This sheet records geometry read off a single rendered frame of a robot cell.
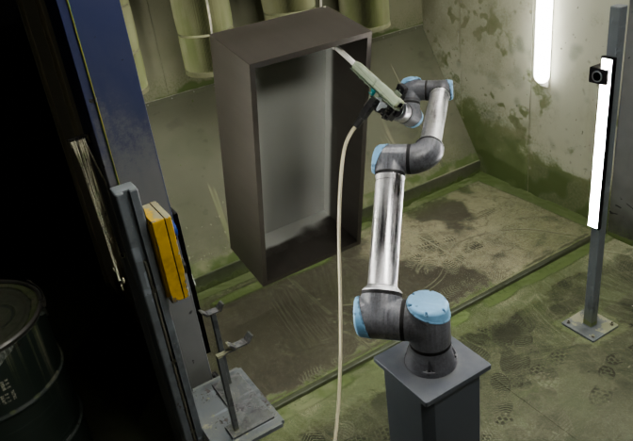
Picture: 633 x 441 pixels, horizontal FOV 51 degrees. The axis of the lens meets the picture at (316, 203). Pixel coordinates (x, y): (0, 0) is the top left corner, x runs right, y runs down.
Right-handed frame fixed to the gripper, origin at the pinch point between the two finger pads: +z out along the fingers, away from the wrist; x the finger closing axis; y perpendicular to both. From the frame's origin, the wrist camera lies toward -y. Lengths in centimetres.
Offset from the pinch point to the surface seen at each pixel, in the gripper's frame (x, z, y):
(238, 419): -82, 67, 91
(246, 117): 26, 27, 40
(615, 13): -33, -50, -83
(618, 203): -49, -202, -21
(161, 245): -53, 111, 48
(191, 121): 134, -54, 103
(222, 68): 47, 33, 32
